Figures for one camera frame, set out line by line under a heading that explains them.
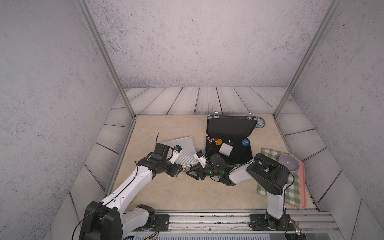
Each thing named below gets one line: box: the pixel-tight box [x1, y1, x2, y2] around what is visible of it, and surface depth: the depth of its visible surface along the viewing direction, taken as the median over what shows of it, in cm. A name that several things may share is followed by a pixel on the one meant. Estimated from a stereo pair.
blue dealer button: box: [241, 139, 250, 147], surface depth 103 cm
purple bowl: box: [278, 154, 300, 173], surface depth 91 cm
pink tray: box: [298, 159, 306, 209], surface depth 86 cm
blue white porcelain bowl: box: [254, 116, 266, 129], surface depth 114 cm
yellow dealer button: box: [215, 138, 223, 146], surface depth 104 cm
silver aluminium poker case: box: [163, 136, 199, 172], surface depth 91 cm
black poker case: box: [205, 112, 259, 167], surface depth 100 cm
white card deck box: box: [218, 142, 234, 157], surface depth 98 cm
